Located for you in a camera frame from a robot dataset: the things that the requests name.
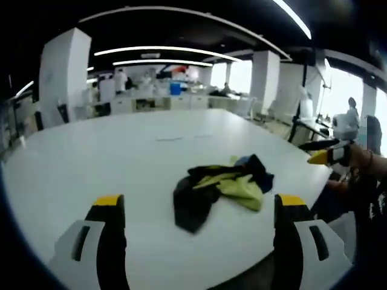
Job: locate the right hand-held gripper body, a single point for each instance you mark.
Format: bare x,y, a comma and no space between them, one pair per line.
346,127

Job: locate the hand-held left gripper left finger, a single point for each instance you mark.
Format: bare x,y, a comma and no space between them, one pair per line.
112,229

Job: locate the yellow black blue garment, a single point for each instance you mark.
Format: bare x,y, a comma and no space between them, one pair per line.
193,202

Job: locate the curved ceiling light strip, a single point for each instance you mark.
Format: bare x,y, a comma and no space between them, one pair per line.
166,49
163,62

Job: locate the ceiling air vent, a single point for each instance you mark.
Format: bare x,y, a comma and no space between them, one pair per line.
150,55

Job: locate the white pillar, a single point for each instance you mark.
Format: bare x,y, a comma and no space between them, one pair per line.
65,75

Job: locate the person's right hand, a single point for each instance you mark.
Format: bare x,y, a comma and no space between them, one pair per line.
359,158

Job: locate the thin metal stand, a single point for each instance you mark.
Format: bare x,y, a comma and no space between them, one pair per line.
326,90

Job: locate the black frame desk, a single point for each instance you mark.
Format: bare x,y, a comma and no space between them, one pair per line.
311,125

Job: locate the blue bin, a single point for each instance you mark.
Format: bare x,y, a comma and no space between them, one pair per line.
175,88

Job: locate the straight ceiling light strip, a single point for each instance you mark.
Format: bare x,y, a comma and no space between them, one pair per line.
294,18

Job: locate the white cabinet row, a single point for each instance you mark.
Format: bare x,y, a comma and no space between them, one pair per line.
181,102

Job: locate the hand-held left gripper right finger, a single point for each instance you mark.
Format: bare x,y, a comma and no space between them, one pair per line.
287,229

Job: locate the grey mesh chair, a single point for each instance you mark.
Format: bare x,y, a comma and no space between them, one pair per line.
343,235

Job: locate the black stand pole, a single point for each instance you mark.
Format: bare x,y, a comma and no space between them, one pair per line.
297,102

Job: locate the person's dark clothing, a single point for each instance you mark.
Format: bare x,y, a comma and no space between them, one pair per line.
369,211

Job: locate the white tall appliance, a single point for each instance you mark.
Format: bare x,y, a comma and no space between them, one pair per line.
107,90

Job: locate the black standing board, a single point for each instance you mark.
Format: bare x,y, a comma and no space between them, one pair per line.
63,113

